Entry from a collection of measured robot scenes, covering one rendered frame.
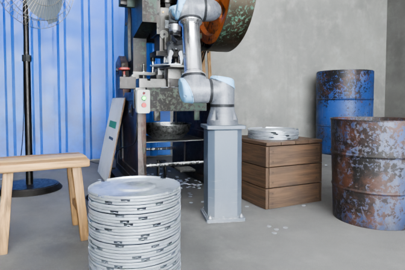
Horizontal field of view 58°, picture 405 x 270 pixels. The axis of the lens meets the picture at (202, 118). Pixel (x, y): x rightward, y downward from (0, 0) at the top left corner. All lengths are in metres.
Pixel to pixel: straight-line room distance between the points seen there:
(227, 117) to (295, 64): 2.80
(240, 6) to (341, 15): 2.70
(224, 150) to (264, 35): 2.68
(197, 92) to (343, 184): 0.80
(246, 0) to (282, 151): 0.98
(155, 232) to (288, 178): 1.07
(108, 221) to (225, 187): 0.76
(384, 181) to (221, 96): 0.80
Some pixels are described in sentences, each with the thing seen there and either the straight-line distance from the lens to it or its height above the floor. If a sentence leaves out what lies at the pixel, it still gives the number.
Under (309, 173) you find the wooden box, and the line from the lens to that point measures 2.11.
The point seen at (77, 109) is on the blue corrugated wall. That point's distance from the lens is 3.54.
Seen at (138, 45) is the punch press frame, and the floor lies 0.95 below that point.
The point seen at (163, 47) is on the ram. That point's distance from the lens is 2.44.
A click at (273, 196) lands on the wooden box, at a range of 1.99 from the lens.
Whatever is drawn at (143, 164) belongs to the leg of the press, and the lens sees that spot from 2.20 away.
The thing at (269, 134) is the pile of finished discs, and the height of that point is 0.38.
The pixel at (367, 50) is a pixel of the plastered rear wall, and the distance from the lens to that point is 5.17.
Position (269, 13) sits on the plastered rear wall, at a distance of 4.32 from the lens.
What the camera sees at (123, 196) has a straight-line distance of 1.08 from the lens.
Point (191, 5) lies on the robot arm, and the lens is 1.84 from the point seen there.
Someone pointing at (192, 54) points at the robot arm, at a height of 0.78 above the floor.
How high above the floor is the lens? 0.57
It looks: 3 degrees down
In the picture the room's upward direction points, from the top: straight up
